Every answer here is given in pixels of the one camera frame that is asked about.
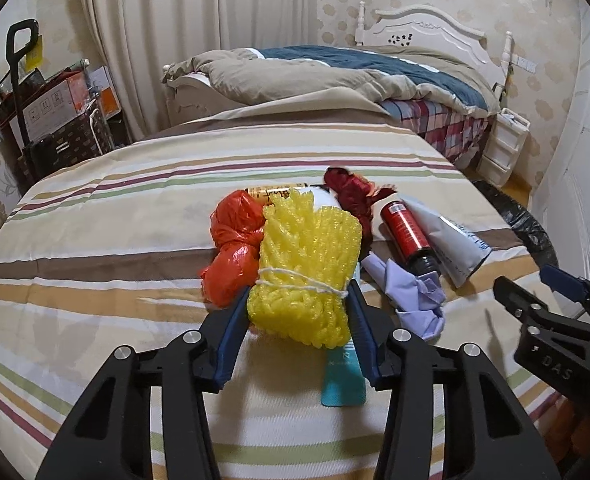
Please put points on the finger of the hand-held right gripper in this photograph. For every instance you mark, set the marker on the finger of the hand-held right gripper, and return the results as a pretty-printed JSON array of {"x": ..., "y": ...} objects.
[
  {"x": 517, "y": 299},
  {"x": 567, "y": 284}
]

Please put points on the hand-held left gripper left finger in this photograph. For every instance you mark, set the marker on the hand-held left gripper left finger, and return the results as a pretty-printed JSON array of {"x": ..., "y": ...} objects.
[{"x": 231, "y": 345}]

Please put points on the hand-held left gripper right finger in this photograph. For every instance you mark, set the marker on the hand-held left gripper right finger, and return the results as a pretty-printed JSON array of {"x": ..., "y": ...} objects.
[{"x": 364, "y": 350}]

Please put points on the teal packet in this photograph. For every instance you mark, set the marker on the teal packet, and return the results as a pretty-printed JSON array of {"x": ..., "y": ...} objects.
[{"x": 342, "y": 385}]

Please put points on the lavender glove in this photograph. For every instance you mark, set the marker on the lavender glove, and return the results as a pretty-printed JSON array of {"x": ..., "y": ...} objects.
[{"x": 411, "y": 296}]

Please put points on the black trash bag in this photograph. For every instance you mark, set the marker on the black trash bag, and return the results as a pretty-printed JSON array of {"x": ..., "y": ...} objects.
[{"x": 525, "y": 220}]

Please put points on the grey squeeze tube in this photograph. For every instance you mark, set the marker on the grey squeeze tube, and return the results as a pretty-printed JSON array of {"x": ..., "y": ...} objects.
[{"x": 450, "y": 245}]

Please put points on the yellow foam net bundle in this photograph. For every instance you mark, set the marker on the yellow foam net bundle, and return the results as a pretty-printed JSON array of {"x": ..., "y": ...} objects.
[{"x": 305, "y": 250}]

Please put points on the orange plastic bag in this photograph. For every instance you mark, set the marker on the orange plastic bag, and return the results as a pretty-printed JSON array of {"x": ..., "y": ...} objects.
[{"x": 235, "y": 222}]

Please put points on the red spray can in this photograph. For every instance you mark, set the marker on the red spray can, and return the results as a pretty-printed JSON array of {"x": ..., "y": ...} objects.
[{"x": 403, "y": 230}]

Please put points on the white paper wad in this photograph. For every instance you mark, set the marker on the white paper wad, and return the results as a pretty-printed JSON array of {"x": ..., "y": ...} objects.
[{"x": 325, "y": 199}]

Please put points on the white wardrobe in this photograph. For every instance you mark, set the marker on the white wardrobe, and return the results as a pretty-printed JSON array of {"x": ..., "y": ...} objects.
[{"x": 580, "y": 150}]

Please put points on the white plastic drawer unit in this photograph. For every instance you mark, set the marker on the white plastic drawer unit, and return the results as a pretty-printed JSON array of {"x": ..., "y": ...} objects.
[{"x": 502, "y": 147}]

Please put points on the yellow labelled bottle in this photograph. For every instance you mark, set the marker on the yellow labelled bottle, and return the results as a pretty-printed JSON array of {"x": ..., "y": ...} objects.
[{"x": 270, "y": 191}]

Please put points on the dark red ribbon bundle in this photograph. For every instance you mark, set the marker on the dark red ribbon bundle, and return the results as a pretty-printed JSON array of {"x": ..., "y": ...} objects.
[{"x": 351, "y": 191}]

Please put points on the striped bed sheet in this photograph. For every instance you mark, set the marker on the striped bed sheet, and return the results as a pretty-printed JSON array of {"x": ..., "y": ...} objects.
[{"x": 125, "y": 220}]

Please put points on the plaid bed sheet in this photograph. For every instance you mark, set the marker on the plaid bed sheet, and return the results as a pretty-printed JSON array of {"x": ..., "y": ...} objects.
[{"x": 435, "y": 120}]

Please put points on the white bed footboard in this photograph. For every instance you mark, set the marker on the white bed footboard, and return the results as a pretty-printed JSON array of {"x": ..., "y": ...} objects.
[{"x": 190, "y": 95}]

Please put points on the brown patterned bag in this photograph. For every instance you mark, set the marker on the brown patterned bag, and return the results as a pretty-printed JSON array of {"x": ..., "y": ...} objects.
[{"x": 75, "y": 140}]

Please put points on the beige and teal duvet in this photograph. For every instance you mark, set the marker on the beige and teal duvet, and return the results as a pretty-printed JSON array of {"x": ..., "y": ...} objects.
[{"x": 300, "y": 75}]

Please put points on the orange and white box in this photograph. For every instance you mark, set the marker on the orange and white box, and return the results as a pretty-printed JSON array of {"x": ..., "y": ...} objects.
[{"x": 100, "y": 87}]

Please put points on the white carved headboard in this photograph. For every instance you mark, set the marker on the white carved headboard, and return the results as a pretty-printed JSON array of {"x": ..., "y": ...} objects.
[{"x": 425, "y": 25}]

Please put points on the white cardboard box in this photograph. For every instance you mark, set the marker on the white cardboard box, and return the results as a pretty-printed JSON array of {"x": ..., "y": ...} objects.
[{"x": 50, "y": 107}]

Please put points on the cream curtain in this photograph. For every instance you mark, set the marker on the cream curtain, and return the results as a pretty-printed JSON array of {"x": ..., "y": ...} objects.
[{"x": 175, "y": 30}]

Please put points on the black hand cart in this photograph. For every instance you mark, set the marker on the black hand cart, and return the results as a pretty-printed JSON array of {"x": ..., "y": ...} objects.
[{"x": 14, "y": 80}]

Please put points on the yellow tag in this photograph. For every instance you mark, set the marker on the yellow tag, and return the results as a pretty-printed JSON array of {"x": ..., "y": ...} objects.
[{"x": 35, "y": 52}]

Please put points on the white wall socket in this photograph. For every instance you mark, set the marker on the white wall socket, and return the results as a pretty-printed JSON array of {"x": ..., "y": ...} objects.
[{"x": 526, "y": 64}]

